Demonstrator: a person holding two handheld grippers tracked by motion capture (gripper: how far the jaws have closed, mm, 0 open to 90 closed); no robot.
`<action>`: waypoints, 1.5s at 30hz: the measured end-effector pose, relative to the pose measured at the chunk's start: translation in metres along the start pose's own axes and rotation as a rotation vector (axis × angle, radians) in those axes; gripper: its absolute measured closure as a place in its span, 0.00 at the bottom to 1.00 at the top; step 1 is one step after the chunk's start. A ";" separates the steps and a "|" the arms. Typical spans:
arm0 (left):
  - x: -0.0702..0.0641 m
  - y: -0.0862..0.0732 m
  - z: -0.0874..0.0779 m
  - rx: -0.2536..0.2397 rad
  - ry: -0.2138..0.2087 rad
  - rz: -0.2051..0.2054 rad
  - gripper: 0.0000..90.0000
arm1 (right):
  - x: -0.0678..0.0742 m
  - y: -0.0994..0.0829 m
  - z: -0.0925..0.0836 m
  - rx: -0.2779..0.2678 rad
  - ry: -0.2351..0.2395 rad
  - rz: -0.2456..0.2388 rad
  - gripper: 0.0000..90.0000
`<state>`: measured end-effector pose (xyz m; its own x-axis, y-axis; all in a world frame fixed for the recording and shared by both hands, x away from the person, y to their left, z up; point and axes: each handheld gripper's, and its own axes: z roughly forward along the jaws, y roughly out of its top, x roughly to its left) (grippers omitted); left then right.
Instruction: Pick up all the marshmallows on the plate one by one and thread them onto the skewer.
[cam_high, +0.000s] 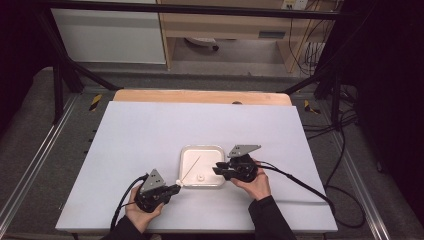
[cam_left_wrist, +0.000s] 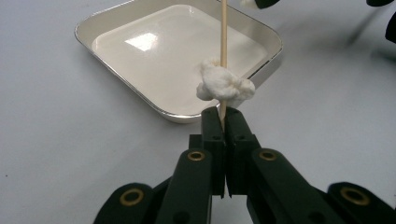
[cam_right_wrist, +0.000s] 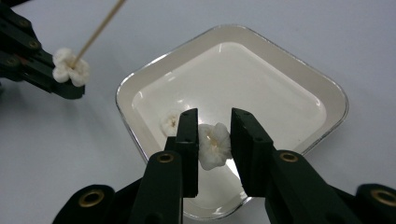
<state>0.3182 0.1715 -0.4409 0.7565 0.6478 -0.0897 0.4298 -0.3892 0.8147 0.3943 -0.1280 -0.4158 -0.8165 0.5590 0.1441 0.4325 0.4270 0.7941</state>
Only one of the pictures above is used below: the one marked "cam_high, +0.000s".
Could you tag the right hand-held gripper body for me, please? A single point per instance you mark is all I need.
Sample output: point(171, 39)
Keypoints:
point(245, 168)

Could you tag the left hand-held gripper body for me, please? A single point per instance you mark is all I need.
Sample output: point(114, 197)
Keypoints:
point(151, 196)

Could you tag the square white tray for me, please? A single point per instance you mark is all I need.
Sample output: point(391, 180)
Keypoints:
point(206, 160)

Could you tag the thin wooden stick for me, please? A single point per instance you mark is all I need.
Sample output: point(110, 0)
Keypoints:
point(191, 168)

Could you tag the person's right hand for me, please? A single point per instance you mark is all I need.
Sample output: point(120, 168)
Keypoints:
point(258, 186)

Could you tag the person's left hand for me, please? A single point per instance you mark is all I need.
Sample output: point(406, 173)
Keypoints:
point(141, 218)

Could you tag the white board sheet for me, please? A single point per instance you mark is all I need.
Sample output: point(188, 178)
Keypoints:
point(133, 133)

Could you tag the wooden table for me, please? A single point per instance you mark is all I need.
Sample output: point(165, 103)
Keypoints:
point(200, 97)

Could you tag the yellow black tape mark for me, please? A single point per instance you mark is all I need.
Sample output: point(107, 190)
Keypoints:
point(311, 108)

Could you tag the black metal stand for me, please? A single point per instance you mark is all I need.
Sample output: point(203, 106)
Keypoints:
point(335, 83)
point(60, 83)

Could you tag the office chair base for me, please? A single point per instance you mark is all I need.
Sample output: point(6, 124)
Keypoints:
point(201, 42)

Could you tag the light wooden desk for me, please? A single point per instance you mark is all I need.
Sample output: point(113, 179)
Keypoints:
point(230, 23)

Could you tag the white cabinet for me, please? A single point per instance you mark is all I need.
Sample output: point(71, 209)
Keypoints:
point(110, 36)

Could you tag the aluminium floor rail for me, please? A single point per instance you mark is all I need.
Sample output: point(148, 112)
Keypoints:
point(360, 183)
point(36, 156)

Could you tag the black metal frame bar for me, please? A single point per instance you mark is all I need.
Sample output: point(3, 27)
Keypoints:
point(200, 10)

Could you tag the white wall socket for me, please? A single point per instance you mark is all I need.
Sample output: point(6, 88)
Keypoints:
point(295, 4)

